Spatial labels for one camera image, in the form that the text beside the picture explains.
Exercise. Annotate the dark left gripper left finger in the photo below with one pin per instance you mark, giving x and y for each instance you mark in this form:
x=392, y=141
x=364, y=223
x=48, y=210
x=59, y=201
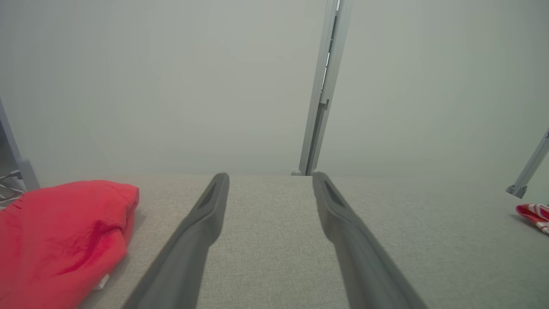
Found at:
x=180, y=266

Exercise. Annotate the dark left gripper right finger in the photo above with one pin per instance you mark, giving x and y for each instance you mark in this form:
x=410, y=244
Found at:
x=364, y=270

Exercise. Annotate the red shorts with white stripe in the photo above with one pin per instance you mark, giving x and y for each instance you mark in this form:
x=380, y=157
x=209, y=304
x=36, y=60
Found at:
x=55, y=240

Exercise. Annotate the red white jersey shirt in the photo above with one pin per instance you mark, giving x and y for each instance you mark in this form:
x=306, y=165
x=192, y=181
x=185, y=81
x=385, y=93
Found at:
x=536, y=214

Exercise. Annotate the grey wheeled stand leg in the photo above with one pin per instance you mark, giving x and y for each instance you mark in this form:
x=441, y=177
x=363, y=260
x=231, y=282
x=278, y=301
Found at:
x=19, y=163

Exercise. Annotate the slanted grey metal strut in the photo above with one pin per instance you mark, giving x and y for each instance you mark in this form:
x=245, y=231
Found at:
x=532, y=167

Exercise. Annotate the grey metal partition post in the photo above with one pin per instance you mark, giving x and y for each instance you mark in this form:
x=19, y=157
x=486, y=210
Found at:
x=326, y=86

